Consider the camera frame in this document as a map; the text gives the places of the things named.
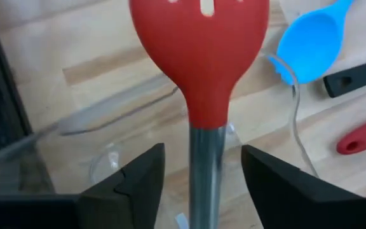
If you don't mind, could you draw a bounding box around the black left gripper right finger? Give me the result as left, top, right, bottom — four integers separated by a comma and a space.
241, 144, 365, 229

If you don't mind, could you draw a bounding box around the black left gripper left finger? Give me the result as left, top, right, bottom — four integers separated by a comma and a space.
74, 142, 166, 229

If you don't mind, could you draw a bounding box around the red silicone spoon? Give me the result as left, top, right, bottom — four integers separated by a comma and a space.
335, 114, 366, 156

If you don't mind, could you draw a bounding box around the black nylon turner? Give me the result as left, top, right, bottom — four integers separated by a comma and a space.
322, 57, 366, 99

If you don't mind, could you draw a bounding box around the red slotted spoon steel handle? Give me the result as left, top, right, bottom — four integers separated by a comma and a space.
128, 0, 270, 229

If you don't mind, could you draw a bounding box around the blue silicone spoon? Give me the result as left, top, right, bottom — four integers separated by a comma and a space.
270, 0, 356, 86

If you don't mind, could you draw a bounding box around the glass measuring cup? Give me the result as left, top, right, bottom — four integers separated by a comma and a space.
0, 52, 320, 229

